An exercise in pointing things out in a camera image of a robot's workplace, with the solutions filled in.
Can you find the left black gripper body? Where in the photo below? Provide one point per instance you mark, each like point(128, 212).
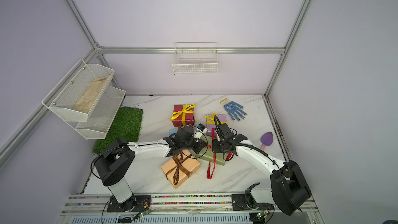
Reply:
point(193, 145)

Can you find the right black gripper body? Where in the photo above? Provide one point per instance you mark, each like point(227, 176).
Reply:
point(219, 146)

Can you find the green gift box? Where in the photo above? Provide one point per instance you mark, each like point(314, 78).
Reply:
point(206, 153)

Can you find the purple gift box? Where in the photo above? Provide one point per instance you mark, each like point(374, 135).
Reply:
point(210, 127)

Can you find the yellow ribbon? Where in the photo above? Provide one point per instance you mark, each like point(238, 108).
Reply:
point(183, 112)
point(210, 119)

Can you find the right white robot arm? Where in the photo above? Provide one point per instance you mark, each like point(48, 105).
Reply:
point(289, 188)

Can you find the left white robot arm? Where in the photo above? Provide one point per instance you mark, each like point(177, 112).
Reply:
point(113, 164)

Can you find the blue gift box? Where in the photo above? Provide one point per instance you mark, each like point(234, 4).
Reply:
point(173, 131)

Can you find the brown ribbon on orange box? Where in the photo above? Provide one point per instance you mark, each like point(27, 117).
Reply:
point(179, 168)

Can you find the red gift box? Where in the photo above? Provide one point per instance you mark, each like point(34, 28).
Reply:
point(183, 115)

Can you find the orange gift box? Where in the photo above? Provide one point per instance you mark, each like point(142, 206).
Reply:
point(191, 164)

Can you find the yellow ribbon on red box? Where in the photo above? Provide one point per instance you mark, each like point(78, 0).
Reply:
point(183, 112)

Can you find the blue dotted work glove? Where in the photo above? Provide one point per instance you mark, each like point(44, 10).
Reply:
point(234, 110)

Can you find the green artificial grass mat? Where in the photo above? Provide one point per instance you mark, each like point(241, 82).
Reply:
point(127, 124)

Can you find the lower white mesh shelf basket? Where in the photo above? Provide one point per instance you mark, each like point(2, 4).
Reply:
point(102, 116)

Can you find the white mesh shelf basket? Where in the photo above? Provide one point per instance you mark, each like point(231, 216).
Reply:
point(62, 98)
point(102, 116)

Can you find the beige cloth in basket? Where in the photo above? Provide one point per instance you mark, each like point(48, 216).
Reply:
point(88, 98)

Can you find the upper white mesh shelf basket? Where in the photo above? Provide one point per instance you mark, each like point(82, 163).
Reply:
point(62, 98)

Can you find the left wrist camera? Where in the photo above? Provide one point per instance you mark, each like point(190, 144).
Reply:
point(200, 131)

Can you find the purple pink-handled spatula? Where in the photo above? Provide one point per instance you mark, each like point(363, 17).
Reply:
point(266, 140)

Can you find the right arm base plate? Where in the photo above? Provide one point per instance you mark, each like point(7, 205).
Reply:
point(247, 202)

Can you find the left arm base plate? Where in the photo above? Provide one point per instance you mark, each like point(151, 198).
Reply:
point(133, 204)

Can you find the white wire wall basket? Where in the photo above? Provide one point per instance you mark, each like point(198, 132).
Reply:
point(200, 58)

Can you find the aluminium front rail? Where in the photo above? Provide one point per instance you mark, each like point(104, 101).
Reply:
point(190, 208)

